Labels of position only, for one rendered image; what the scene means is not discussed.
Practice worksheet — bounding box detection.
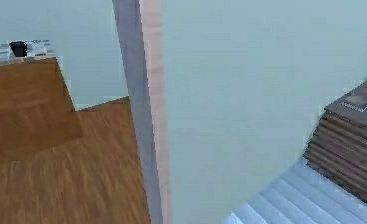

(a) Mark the brown slatted wooden cabinet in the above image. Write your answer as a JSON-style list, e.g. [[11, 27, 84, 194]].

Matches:
[[303, 78, 367, 210]]

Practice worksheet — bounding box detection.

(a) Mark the grey flat object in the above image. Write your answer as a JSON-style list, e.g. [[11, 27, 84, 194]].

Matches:
[[339, 94, 367, 114]]

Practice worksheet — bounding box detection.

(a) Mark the black bin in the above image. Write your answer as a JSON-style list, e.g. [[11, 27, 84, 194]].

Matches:
[[8, 40, 29, 58]]

